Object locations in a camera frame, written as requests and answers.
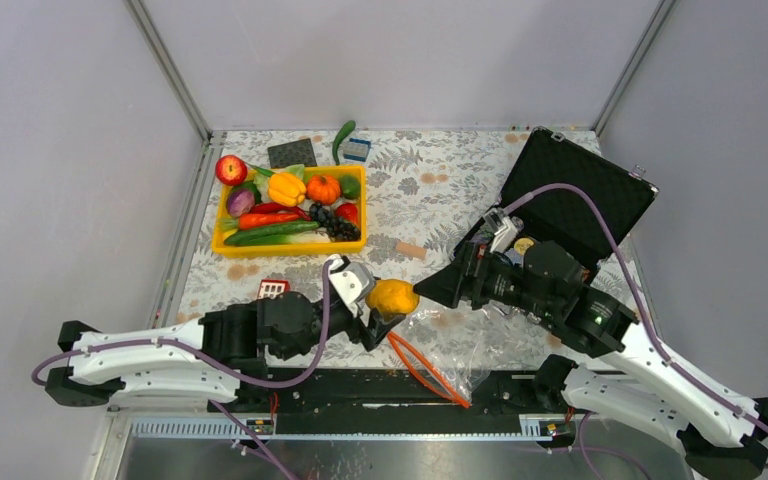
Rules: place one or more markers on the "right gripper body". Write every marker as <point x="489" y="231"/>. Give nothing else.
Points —
<point x="495" y="280"/>

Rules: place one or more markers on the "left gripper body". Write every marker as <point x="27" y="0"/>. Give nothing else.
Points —
<point x="355" y="326"/>

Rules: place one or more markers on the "clear zip top bag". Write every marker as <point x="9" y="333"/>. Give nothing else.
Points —
<point x="449" y="352"/>

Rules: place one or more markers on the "blue grey small box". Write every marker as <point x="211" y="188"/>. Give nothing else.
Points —
<point x="356" y="149"/>

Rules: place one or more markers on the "orange fake carrot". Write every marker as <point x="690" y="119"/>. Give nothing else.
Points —
<point x="251" y="221"/>

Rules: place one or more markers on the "yellow fake bell pepper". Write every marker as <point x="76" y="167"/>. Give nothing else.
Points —
<point x="286" y="189"/>

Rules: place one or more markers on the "purple fake onion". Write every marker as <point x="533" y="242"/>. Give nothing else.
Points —
<point x="239" y="202"/>

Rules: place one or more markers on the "dark green fake pepper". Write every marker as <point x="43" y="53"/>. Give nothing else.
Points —
<point x="342" y="134"/>

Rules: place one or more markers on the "red fake apple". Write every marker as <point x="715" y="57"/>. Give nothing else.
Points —
<point x="231" y="171"/>

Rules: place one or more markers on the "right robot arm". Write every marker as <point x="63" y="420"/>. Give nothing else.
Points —
<point x="719" y="433"/>

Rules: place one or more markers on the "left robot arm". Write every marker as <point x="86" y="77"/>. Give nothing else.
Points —
<point x="272" y="343"/>

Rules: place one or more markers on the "black fake grape bunch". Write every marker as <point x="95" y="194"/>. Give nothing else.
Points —
<point x="337" y="228"/>

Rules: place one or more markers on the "red fake tomato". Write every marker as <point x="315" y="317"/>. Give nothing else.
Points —
<point x="348" y="211"/>

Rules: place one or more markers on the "green fake cucumber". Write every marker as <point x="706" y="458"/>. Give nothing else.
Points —
<point x="274" y="234"/>

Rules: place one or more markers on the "red fake chili pepper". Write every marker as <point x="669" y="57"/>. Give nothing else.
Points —
<point x="274" y="208"/>

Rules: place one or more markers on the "green fake bell pepper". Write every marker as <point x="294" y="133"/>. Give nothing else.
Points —
<point x="253" y="188"/>

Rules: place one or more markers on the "wooden cork cylinder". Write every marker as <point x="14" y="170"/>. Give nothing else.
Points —
<point x="411" y="250"/>

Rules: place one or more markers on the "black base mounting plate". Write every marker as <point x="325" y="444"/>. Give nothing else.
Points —
<point x="392" y="402"/>

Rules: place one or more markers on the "black poker chip case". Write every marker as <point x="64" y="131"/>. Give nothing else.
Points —
<point x="591" y="197"/>

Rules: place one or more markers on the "yellow plastic bin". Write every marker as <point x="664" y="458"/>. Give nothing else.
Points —
<point x="226" y="224"/>

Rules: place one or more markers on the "black foam square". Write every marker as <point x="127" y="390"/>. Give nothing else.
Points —
<point x="298" y="152"/>

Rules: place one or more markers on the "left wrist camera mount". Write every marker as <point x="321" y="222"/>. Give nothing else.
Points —
<point x="352" y="281"/>

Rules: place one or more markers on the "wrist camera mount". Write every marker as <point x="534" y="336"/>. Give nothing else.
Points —
<point x="352" y="281"/>
<point x="505" y="229"/>

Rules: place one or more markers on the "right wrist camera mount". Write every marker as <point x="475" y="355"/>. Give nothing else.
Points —
<point x="505" y="229"/>

